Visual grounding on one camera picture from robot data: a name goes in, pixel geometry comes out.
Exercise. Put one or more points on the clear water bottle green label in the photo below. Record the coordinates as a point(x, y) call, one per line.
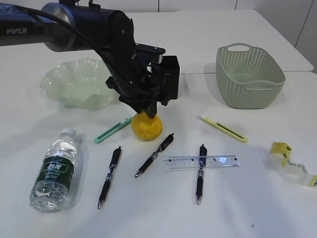
point(52, 185)

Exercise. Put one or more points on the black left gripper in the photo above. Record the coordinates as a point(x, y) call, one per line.
point(141, 85)

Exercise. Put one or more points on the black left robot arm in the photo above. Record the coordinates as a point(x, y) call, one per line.
point(65, 26)

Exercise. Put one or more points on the middle black gel pen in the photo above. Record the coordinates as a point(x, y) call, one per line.
point(154, 155)

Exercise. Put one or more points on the clear plastic ruler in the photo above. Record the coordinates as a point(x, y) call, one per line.
point(182, 163)

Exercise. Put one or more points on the yellow utility knife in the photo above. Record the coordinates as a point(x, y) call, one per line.
point(224, 129)

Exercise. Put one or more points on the right black gel pen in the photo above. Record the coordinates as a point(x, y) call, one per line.
point(200, 178)

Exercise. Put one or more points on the yellow pear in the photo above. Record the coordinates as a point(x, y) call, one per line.
point(146, 128)

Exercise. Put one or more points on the green woven plastic basket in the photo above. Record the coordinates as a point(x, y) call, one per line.
point(248, 77)

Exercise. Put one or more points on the black gel pen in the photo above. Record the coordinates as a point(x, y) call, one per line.
point(200, 178)
point(111, 170)
point(154, 155)

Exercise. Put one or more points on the black square pen holder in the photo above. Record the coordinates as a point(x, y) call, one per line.
point(172, 77)

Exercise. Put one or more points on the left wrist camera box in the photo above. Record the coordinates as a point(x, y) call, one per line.
point(149, 54)

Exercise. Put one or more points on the green utility knife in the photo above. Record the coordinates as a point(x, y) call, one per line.
point(117, 127)

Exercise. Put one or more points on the left black gel pen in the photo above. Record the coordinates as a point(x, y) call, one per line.
point(111, 170)

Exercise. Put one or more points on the green wavy glass plate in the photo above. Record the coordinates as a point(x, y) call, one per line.
point(80, 84)

